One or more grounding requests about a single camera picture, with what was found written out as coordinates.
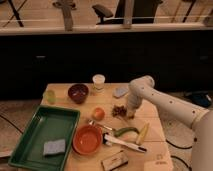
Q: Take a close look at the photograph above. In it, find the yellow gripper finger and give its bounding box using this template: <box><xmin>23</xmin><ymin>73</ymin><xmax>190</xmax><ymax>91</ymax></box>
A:
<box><xmin>127</xmin><ymin>110</ymin><xmax>135</xmax><ymax>119</ymax></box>

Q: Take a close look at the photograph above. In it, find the red grape bunch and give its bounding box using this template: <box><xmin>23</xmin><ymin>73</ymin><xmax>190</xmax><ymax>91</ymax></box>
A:
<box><xmin>112</xmin><ymin>106</ymin><xmax>127</xmax><ymax>117</ymax></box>

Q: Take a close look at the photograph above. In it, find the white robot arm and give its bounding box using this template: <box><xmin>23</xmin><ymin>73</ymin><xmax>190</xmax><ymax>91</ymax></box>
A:
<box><xmin>126</xmin><ymin>75</ymin><xmax>213</xmax><ymax>171</ymax></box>

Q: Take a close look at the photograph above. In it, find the red orange bowl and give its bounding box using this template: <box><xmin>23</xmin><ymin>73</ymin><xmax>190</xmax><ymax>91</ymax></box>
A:
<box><xmin>73</xmin><ymin>125</ymin><xmax>103</xmax><ymax>155</ymax></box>

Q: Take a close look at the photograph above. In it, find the dark maroon bowl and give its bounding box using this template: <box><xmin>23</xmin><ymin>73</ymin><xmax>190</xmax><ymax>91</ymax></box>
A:
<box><xmin>68</xmin><ymin>83</ymin><xmax>89</xmax><ymax>104</ymax></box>

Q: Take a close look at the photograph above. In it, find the yellow corn cob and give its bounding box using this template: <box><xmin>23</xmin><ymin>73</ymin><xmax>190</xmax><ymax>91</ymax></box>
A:
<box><xmin>136</xmin><ymin>123</ymin><xmax>149</xmax><ymax>145</ymax></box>

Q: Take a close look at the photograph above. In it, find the green chili pepper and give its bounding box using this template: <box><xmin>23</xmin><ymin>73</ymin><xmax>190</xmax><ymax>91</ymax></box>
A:
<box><xmin>114</xmin><ymin>127</ymin><xmax>139</xmax><ymax>137</ymax></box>

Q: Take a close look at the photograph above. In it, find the orange tomato fruit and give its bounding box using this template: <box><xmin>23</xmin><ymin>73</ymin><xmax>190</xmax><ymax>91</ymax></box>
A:
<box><xmin>92</xmin><ymin>107</ymin><xmax>105</xmax><ymax>121</ymax></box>

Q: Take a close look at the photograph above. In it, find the metal spoon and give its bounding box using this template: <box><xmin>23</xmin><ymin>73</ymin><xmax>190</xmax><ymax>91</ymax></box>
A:
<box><xmin>88</xmin><ymin>120</ymin><xmax>115</xmax><ymax>131</ymax></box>

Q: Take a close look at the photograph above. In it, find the white cup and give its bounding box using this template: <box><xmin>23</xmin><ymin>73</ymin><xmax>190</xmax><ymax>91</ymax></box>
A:
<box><xmin>92</xmin><ymin>74</ymin><xmax>105</xmax><ymax>90</ymax></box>

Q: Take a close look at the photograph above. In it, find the wooden block eraser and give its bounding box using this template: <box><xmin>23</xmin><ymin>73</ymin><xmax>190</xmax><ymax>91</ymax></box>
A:
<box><xmin>101</xmin><ymin>151</ymin><xmax>128</xmax><ymax>171</ymax></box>

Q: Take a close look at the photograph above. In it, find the blue grey sponge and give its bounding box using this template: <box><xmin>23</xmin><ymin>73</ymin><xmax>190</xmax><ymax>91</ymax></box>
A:
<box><xmin>43</xmin><ymin>139</ymin><xmax>66</xmax><ymax>156</ymax></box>

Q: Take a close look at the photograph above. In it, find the green translucent cup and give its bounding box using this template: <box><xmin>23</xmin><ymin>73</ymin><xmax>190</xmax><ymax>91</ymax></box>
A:
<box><xmin>44</xmin><ymin>90</ymin><xmax>56</xmax><ymax>104</ymax></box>

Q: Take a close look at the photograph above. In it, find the green plastic tray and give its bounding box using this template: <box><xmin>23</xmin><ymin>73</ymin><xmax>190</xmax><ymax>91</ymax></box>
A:
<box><xmin>8</xmin><ymin>105</ymin><xmax>80</xmax><ymax>171</ymax></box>

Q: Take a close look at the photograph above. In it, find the black office chair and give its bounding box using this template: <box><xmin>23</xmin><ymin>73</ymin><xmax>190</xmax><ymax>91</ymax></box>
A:
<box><xmin>92</xmin><ymin>0</ymin><xmax>162</xmax><ymax>25</ymax></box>

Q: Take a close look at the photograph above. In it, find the black floor cable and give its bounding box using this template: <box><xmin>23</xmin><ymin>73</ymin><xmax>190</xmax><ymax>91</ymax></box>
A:
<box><xmin>165</xmin><ymin>133</ymin><xmax>194</xmax><ymax>171</ymax></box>

